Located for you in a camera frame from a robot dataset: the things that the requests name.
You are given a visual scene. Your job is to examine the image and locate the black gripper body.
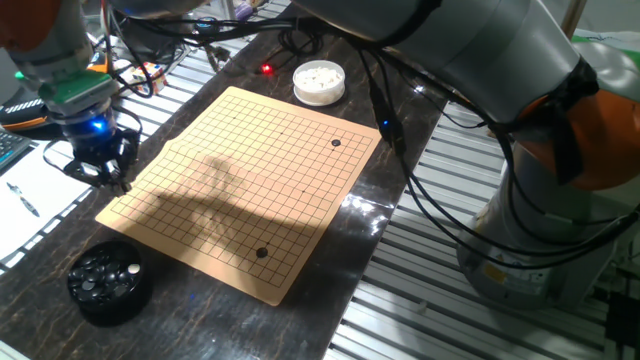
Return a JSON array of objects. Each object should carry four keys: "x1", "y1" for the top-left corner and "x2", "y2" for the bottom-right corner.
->
[{"x1": 62, "y1": 110, "x2": 126, "y2": 171}]

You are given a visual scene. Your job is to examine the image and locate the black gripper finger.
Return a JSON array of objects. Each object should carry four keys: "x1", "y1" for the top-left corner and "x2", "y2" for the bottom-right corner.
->
[
  {"x1": 117, "y1": 163, "x2": 134, "y2": 195},
  {"x1": 102, "y1": 164, "x2": 121, "y2": 192}
]

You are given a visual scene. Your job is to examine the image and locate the tan go board mat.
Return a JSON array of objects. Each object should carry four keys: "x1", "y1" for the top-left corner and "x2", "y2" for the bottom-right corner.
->
[{"x1": 94, "y1": 85, "x2": 385, "y2": 307}]

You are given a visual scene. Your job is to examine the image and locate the small black sensor box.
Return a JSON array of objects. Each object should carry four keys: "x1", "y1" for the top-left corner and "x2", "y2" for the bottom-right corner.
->
[{"x1": 119, "y1": 128, "x2": 142, "y2": 162}]

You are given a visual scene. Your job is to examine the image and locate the green wrist adapter plate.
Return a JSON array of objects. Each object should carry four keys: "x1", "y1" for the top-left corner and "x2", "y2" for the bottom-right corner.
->
[{"x1": 14, "y1": 69, "x2": 120, "y2": 117}]

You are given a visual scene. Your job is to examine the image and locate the orange black teach pendant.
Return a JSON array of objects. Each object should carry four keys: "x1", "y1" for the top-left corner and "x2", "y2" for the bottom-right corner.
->
[{"x1": 0, "y1": 52, "x2": 109, "y2": 134}]

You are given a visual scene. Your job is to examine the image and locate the white paper sheet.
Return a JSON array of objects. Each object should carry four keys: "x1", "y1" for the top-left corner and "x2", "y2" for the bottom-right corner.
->
[{"x1": 0, "y1": 142, "x2": 94, "y2": 261}]

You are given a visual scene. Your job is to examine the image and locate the white egg-shaped object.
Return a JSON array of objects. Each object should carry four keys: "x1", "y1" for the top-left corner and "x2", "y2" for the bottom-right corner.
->
[{"x1": 112, "y1": 58, "x2": 136, "y2": 84}]

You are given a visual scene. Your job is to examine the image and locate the dark calculator keypad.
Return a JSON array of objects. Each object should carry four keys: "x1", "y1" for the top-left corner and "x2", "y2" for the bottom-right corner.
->
[{"x1": 0, "y1": 130, "x2": 32, "y2": 171}]

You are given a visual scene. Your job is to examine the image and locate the rubik's cube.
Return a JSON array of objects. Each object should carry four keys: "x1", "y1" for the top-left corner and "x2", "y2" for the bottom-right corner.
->
[{"x1": 122, "y1": 62, "x2": 169, "y2": 96}]

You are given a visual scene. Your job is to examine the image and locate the black silver pen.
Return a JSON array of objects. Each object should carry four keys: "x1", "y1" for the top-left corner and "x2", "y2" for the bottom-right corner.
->
[{"x1": 5, "y1": 181, "x2": 41, "y2": 218}]

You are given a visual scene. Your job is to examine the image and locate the pile of black go stones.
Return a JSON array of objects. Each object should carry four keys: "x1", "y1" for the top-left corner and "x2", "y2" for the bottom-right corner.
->
[{"x1": 69, "y1": 244, "x2": 144, "y2": 304}]

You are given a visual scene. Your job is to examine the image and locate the black round stone bowl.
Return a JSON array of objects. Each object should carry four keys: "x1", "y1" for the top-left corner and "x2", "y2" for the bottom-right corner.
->
[{"x1": 66, "y1": 240, "x2": 154, "y2": 329}]

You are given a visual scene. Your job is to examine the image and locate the white round stone bowl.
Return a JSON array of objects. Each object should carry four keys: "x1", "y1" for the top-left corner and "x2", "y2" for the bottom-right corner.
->
[{"x1": 292, "y1": 59, "x2": 347, "y2": 107}]

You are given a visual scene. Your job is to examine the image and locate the pile of white go stones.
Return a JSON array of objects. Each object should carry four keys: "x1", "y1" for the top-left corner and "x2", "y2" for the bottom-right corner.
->
[{"x1": 295, "y1": 67, "x2": 343, "y2": 91}]

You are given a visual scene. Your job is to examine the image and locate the black usb adapter blue light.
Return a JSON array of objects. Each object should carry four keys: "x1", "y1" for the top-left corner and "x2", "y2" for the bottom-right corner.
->
[{"x1": 368, "y1": 74, "x2": 407, "y2": 154}]

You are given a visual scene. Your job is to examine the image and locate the black floor box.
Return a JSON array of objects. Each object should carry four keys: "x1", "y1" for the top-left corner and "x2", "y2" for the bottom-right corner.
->
[{"x1": 603, "y1": 292, "x2": 640, "y2": 351}]

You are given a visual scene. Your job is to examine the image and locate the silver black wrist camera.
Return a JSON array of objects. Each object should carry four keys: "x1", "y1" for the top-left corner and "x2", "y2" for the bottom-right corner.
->
[{"x1": 63, "y1": 158, "x2": 109, "y2": 187}]

